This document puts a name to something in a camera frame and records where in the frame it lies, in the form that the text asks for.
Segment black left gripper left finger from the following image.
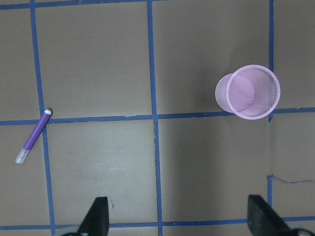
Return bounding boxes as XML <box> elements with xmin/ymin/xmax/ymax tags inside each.
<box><xmin>76</xmin><ymin>197</ymin><xmax>109</xmax><ymax>236</ymax></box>

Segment pink mesh cup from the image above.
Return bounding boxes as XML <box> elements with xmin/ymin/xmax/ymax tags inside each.
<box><xmin>215</xmin><ymin>64</ymin><xmax>281</xmax><ymax>120</ymax></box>

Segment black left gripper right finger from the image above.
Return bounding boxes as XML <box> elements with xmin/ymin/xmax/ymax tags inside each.
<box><xmin>247</xmin><ymin>195</ymin><xmax>291</xmax><ymax>236</ymax></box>

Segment purple highlighter pen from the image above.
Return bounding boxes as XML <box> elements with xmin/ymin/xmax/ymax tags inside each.
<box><xmin>15</xmin><ymin>109</ymin><xmax>53</xmax><ymax>164</ymax></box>

